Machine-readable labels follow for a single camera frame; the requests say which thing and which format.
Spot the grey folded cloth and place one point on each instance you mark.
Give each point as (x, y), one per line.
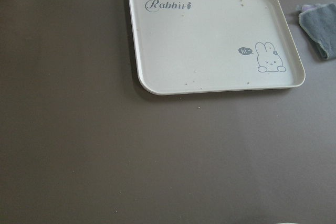
(318, 22)

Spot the cream rabbit tray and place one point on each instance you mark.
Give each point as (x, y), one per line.
(198, 46)

